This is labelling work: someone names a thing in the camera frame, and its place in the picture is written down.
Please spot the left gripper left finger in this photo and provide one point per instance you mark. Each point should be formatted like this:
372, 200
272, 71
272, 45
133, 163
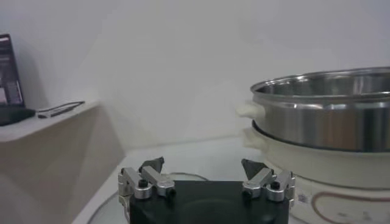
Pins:
155, 179

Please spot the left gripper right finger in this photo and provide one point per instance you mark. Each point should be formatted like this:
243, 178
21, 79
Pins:
260, 179

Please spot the round glass pot lid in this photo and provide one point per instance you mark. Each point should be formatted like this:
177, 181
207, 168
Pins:
103, 210

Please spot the steel steamer pot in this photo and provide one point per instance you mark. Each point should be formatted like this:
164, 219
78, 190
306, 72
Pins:
323, 170

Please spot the stainless steel steamer basket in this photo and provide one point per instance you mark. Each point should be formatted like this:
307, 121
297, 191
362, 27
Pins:
320, 121

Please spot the white side table with mouse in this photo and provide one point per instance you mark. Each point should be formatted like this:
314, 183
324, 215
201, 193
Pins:
45, 158

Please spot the grey usb hub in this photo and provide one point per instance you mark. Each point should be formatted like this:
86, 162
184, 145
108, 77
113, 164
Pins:
58, 112

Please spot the black laptop with mouse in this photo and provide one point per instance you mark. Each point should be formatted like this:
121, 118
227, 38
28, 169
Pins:
9, 79

